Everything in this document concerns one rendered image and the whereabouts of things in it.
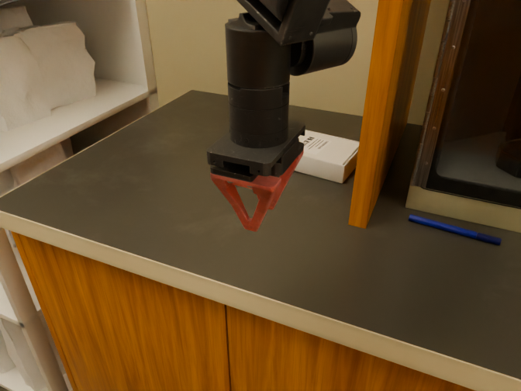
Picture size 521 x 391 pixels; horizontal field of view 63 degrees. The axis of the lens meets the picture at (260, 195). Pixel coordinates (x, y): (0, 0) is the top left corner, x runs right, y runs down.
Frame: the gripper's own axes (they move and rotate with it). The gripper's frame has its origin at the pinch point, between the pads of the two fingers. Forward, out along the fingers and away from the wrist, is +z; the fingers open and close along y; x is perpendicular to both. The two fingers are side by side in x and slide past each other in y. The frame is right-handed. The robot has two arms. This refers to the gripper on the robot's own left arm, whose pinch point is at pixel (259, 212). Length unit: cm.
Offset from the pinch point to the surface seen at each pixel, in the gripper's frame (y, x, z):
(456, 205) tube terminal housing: 32.6, -21.5, 13.1
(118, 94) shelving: 65, 77, 17
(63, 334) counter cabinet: 6, 51, 51
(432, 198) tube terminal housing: 32.7, -17.6, 12.9
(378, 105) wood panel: 23.6, -7.7, -5.4
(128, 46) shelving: 75, 79, 5
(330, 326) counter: 2.7, -8.7, 17.0
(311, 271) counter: 10.1, -3.6, 15.8
